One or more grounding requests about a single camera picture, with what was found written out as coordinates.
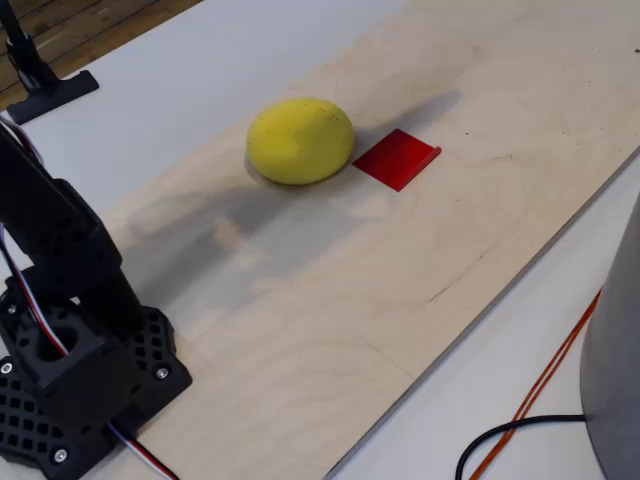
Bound yellow foam ball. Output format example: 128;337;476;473
245;96;357;187

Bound black robot arm with base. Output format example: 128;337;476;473
0;119;194;480

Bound red square plate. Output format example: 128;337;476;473
351;127;443;193

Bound light plywood board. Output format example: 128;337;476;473
84;0;640;480

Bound large grey round container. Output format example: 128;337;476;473
579;192;640;480

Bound thin orange wire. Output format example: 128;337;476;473
468;287;604;480
477;299;601;480

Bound thin black cable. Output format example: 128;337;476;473
454;413;587;480

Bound white red black base cable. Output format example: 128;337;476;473
107;422;180;480

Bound white red black arm cable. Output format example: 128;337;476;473
0;219;70;357

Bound black camera stand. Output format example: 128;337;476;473
0;0;100;126

